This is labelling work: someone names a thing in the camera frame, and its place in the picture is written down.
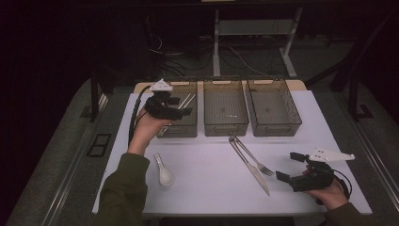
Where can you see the person's right hand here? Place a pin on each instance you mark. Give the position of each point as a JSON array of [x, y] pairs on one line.
[[329, 197]]

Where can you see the silver fork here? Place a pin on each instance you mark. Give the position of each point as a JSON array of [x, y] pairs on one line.
[[266, 170]]

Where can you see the white metal desk frame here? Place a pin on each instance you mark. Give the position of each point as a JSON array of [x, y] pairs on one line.
[[215, 47]]

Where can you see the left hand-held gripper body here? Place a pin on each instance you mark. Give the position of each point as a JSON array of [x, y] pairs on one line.
[[160, 108]]

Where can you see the black metal stand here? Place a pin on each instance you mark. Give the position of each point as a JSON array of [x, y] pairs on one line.
[[94, 94], [353, 97]]

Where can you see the translucent brown plastic bin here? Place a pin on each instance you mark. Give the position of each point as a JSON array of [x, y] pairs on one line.
[[273, 109], [226, 109], [188, 125]]

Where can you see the black floor socket frame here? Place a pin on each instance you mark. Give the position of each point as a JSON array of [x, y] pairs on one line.
[[94, 150]]

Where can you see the person's left hand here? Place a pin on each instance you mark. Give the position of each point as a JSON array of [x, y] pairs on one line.
[[144, 132]]

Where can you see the white ceramic spoon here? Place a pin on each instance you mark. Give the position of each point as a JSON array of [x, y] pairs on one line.
[[165, 177]]

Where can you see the silver table knife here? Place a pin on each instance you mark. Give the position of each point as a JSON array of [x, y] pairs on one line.
[[258, 180]]

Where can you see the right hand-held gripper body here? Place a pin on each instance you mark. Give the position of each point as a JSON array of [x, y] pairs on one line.
[[313, 182]]

